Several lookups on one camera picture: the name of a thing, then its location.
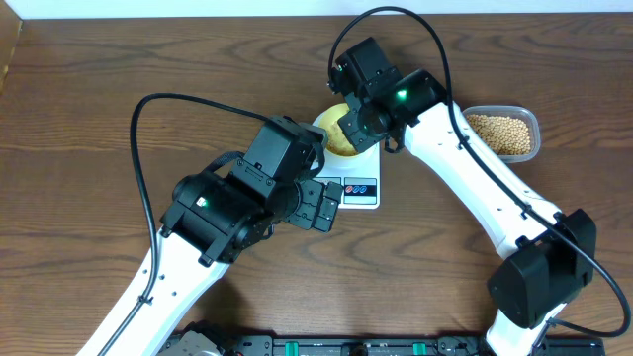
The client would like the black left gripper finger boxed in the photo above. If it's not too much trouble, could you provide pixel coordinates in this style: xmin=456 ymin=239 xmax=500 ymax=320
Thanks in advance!
xmin=285 ymin=180 xmax=327 ymax=229
xmin=313 ymin=182 xmax=343 ymax=232

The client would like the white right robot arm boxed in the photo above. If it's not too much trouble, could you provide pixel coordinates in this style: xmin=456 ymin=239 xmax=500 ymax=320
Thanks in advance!
xmin=328 ymin=38 xmax=596 ymax=355

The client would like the white digital kitchen scale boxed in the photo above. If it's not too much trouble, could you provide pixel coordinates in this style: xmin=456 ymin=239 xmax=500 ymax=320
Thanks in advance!
xmin=317 ymin=144 xmax=381 ymax=210

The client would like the yellow plastic bowl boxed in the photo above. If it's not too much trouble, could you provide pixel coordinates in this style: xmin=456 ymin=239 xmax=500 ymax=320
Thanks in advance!
xmin=314 ymin=103 xmax=376 ymax=160

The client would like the clear container of soybeans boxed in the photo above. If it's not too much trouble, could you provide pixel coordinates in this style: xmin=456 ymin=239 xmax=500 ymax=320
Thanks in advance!
xmin=463 ymin=105 xmax=541 ymax=163

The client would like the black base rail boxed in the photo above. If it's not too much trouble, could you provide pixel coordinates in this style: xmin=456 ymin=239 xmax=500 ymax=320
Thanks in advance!
xmin=158 ymin=321 xmax=606 ymax=356

